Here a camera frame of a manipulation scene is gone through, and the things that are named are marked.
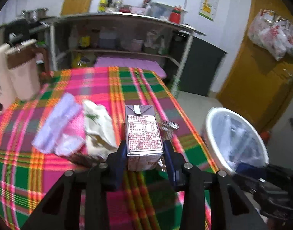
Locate white printed plastic bag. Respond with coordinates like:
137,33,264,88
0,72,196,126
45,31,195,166
82,100,118,160

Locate purple milk carton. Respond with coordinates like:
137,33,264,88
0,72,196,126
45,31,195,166
125,105,164,171

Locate clear plastic lid wrapper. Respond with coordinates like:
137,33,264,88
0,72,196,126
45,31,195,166
54,126,85,157

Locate purple bubble wrap roll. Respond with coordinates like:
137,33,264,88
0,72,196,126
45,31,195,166
32,92,82,154

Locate white round trash bin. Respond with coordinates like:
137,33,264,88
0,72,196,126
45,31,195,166
201,106,270,176

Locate metal kitchen shelf rack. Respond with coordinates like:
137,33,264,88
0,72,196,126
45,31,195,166
0,12,200,96

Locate translucent white bin liner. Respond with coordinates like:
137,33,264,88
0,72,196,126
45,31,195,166
209,112,265,170

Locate pink plaid tablecloth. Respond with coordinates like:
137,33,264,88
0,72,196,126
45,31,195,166
0,67,218,229

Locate pink lidded storage box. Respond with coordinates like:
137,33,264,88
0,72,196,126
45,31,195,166
94,57,167,79

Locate yellow wooden door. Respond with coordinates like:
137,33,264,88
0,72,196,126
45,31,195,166
216,0,293,132

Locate black panel appliance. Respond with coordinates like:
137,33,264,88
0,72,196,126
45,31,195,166
178,37,227,97

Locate blue liquid jug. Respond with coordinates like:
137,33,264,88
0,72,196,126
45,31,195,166
98,27,117,49

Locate red kettle thermos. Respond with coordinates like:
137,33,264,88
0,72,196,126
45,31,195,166
169,6,182,24

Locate clear plastic storage container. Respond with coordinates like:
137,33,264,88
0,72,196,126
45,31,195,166
146,2,175,21

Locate plastic bags on door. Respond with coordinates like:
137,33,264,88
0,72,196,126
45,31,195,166
247,9,293,61

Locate clear oil bottle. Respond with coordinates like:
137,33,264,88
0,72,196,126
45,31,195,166
114,0,124,12

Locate green sauce bottle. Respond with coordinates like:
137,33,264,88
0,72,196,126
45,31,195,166
98,0,108,12

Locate steel cooking pot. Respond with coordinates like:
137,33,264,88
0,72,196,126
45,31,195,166
22,8,49,23

